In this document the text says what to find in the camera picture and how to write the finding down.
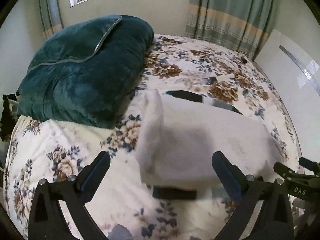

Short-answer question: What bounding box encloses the white small garment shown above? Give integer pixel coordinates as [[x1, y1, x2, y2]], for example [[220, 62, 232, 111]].
[[135, 90, 283, 190]]

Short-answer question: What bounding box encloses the green striped left curtain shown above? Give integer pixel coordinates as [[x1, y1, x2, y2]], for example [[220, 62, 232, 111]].
[[39, 0, 63, 39]]

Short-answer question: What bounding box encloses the floral bed blanket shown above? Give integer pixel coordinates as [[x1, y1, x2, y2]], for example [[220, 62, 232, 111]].
[[4, 35, 298, 239]]

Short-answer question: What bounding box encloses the white bed headboard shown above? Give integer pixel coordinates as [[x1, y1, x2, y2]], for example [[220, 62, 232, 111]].
[[254, 29, 319, 162]]

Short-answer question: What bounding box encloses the dark green velvet pillow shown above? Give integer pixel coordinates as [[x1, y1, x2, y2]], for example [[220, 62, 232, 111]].
[[28, 15, 123, 72]]

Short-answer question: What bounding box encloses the dark green velvet quilt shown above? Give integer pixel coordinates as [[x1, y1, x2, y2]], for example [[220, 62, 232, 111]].
[[18, 15, 154, 128]]

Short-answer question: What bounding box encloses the green striped right curtain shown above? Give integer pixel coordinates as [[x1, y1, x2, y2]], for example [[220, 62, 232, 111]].
[[185, 0, 278, 60]]

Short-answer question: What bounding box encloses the black grey white folded garment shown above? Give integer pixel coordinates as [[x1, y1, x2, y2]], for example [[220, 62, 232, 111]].
[[148, 90, 242, 200]]

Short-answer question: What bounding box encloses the green striped curtain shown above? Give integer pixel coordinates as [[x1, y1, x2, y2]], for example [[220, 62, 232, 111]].
[[185, 0, 278, 60], [39, 0, 63, 39]]

